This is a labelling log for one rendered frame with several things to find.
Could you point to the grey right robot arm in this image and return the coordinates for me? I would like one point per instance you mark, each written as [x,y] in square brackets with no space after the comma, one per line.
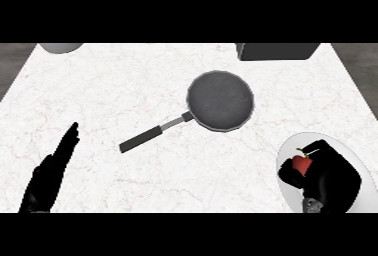
[312,205]

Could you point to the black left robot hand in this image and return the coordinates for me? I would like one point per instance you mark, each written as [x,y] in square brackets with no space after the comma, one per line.
[52,173]

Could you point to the grey round bowl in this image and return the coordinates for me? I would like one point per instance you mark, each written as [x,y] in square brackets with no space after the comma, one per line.
[60,47]

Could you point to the white plate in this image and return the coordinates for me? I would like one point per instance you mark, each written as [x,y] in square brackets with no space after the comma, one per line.
[362,156]

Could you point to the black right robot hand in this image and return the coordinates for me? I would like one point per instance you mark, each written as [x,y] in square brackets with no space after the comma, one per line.
[331,180]

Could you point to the dark grey box appliance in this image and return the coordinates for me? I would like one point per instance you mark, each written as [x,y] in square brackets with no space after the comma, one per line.
[277,51]

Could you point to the dark grey frying pan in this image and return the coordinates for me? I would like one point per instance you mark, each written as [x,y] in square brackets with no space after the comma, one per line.
[219,101]

